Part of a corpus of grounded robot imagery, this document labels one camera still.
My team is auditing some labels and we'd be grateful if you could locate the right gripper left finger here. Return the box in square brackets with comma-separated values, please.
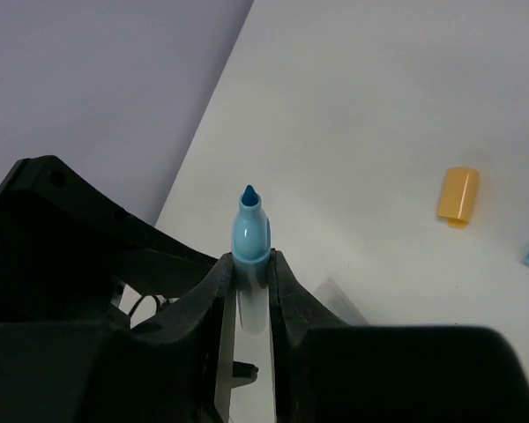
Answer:
[133, 253, 236, 422]

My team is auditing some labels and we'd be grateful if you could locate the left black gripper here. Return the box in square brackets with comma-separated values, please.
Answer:
[0, 155, 215, 324]

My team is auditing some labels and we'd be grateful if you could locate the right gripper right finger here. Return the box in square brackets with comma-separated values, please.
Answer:
[267, 249, 369, 422]

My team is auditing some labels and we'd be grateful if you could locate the light blue marker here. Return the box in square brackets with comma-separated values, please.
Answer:
[231, 185, 272, 335]

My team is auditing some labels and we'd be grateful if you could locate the orange marker cap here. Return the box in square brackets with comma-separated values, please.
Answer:
[436, 167, 480, 229]

